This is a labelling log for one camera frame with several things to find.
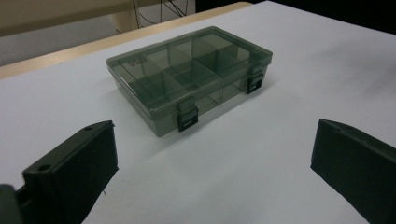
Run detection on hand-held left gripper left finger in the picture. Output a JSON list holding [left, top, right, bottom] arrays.
[[21, 120, 120, 224]]

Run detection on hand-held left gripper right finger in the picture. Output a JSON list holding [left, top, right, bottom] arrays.
[[310, 119, 396, 224]]

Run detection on smoky clear compartment box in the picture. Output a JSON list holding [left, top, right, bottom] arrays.
[[106, 25, 274, 138]]

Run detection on wooden table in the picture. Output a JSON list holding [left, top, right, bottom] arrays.
[[0, 1, 254, 80]]

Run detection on beige wooden shelf unit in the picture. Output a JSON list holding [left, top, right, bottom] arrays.
[[0, 0, 163, 38]]

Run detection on tangle of black cables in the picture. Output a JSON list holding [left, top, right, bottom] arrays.
[[132, 0, 191, 33]]

